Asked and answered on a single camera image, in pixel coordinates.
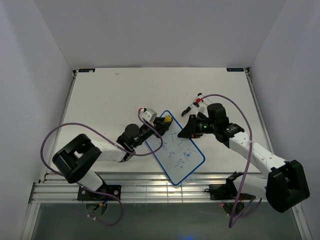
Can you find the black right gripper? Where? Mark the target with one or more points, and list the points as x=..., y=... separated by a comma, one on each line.
x=190, y=130

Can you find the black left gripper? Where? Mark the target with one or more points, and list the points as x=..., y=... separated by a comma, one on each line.
x=162, y=127

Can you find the yellow whiteboard eraser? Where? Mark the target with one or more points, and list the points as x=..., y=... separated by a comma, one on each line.
x=167, y=119

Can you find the blue framed whiteboard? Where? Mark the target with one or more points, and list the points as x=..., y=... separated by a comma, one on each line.
x=178, y=157

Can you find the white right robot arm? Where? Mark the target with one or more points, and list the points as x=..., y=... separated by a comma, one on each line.
x=284, y=183

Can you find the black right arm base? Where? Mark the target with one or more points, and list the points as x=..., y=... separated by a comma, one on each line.
x=221, y=192

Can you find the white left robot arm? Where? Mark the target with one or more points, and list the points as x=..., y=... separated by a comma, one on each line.
x=74, y=160

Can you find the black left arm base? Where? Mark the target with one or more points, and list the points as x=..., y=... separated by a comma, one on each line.
x=87, y=195

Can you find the blue right corner label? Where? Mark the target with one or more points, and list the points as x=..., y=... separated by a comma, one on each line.
x=235, y=69

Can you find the blue corner label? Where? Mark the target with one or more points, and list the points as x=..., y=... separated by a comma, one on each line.
x=86, y=70
x=235, y=69

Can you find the blue left corner label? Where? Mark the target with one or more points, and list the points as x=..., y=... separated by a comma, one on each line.
x=86, y=70

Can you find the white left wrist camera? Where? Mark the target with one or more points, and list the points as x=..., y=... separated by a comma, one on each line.
x=147, y=114

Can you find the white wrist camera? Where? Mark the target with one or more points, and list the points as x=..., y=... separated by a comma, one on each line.
x=199, y=106
x=147, y=114

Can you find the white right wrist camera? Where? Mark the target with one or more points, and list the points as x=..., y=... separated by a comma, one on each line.
x=199, y=106

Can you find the wire whiteboard stand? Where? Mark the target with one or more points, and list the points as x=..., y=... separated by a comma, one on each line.
x=190, y=108

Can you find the aluminium table frame rail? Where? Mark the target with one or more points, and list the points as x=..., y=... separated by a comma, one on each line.
x=136, y=188

